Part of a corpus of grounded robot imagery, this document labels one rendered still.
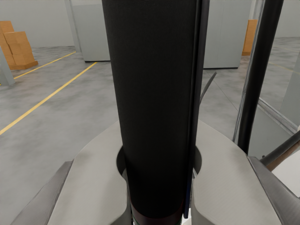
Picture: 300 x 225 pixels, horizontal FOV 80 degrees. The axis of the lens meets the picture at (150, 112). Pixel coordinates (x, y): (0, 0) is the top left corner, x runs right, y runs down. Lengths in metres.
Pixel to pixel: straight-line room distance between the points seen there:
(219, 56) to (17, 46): 6.83
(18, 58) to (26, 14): 6.75
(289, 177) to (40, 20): 14.19
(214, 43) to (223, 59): 0.58
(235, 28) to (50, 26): 11.18
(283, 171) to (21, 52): 8.12
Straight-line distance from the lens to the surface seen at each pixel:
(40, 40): 14.56
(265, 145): 1.41
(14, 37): 8.17
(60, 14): 13.64
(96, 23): 7.46
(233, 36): 5.92
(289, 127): 1.20
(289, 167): 0.55
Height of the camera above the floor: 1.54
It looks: 28 degrees down
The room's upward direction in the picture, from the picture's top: 3 degrees counter-clockwise
